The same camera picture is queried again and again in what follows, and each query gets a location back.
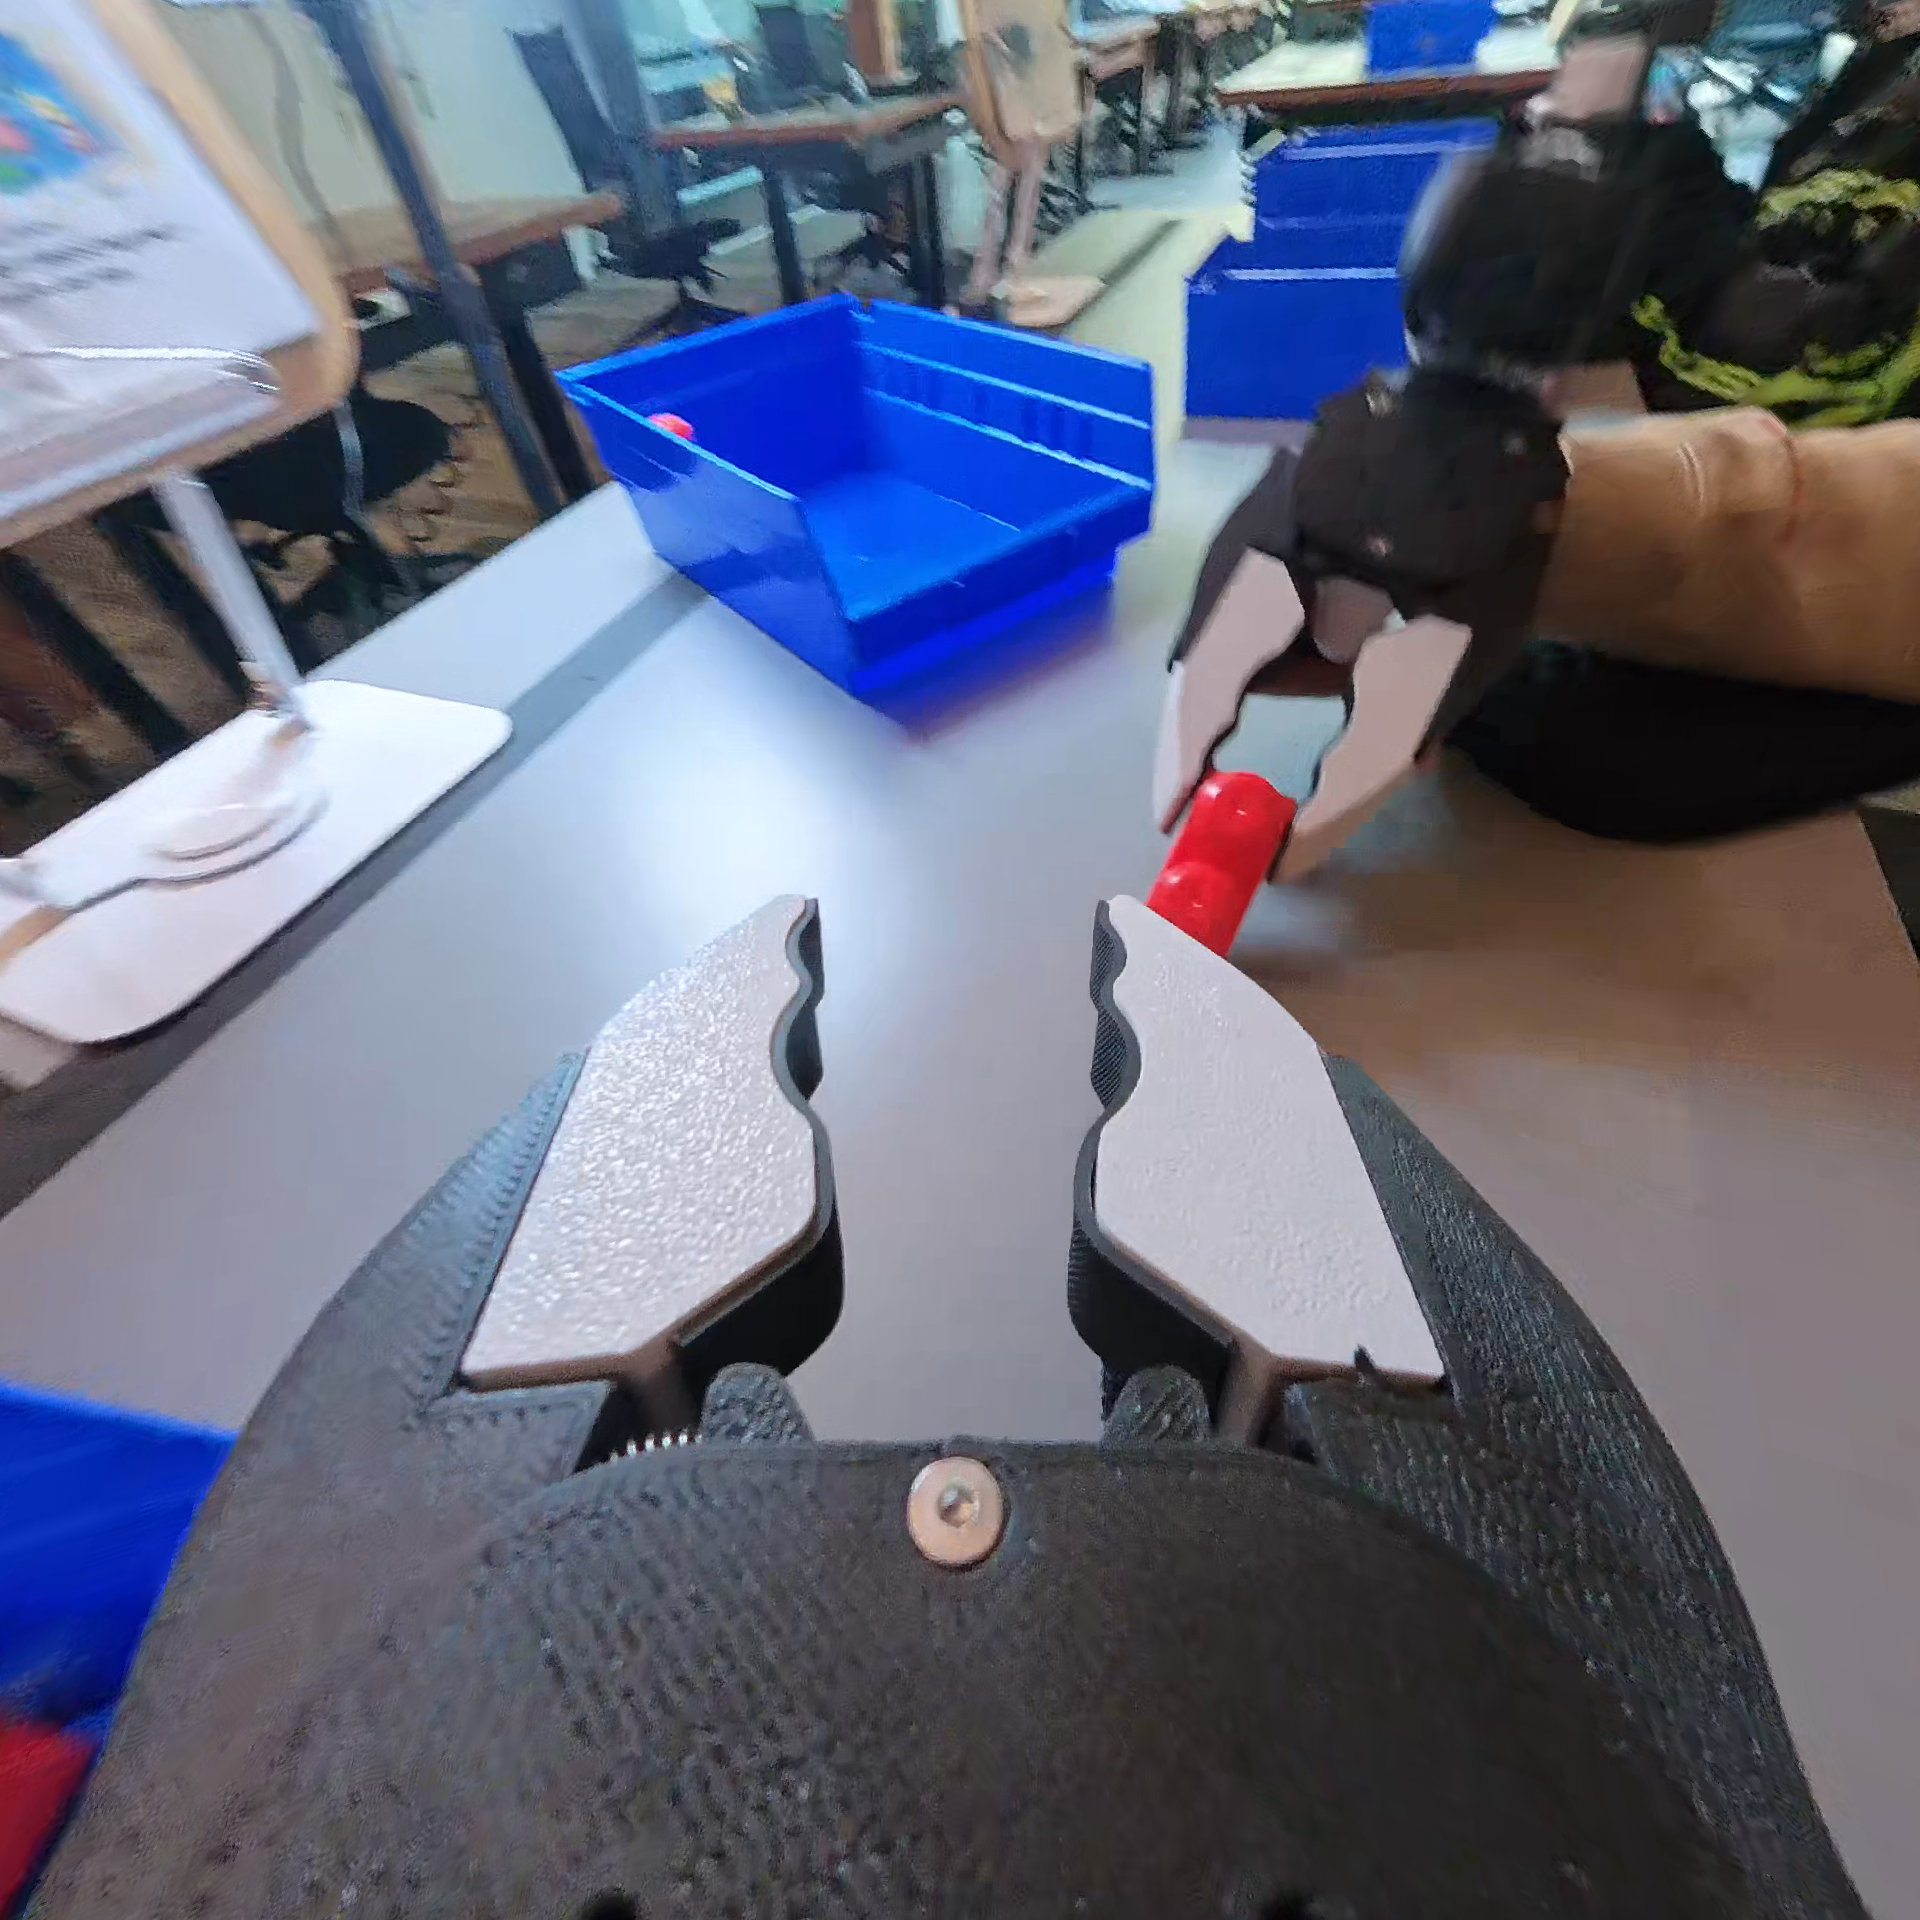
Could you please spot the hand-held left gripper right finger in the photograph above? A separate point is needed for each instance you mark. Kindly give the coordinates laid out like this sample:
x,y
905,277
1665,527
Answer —
x,y
1263,1200

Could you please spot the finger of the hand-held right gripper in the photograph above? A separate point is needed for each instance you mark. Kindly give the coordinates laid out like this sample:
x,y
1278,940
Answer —
x,y
1397,719
1240,632

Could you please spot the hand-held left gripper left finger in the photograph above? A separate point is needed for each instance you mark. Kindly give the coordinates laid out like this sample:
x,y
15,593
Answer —
x,y
662,1200

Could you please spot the red two-stud mega block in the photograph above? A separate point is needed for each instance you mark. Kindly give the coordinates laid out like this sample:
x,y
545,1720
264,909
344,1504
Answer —
x,y
1224,865

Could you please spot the cluster of red mega blocks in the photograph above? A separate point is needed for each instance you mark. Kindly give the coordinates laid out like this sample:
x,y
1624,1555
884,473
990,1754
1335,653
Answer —
x,y
37,1785

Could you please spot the person's right forearm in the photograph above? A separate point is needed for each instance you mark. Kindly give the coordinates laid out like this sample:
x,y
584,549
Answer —
x,y
1726,556

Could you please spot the black armrest pad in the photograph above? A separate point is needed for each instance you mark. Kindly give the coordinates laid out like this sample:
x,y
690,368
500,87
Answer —
x,y
1680,766

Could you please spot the black garment green print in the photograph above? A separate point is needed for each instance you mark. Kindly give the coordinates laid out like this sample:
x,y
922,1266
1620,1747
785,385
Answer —
x,y
1802,301

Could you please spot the white document stand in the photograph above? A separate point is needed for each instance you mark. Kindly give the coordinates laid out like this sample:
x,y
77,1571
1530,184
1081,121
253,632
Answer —
x,y
378,766

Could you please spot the wooden easel board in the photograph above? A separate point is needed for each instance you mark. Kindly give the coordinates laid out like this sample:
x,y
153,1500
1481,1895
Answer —
x,y
1020,60

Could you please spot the wooden desk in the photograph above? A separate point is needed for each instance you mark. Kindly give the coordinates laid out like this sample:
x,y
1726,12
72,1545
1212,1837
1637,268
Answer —
x,y
495,228
811,118

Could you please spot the black office chair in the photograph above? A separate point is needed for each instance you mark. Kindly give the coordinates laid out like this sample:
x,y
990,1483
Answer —
x,y
344,465
599,151

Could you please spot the black tripod pole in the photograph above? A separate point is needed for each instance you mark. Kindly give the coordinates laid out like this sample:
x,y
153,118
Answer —
x,y
452,256

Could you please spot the printed instruction sheet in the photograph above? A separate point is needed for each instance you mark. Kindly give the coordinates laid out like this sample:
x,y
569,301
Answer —
x,y
120,256

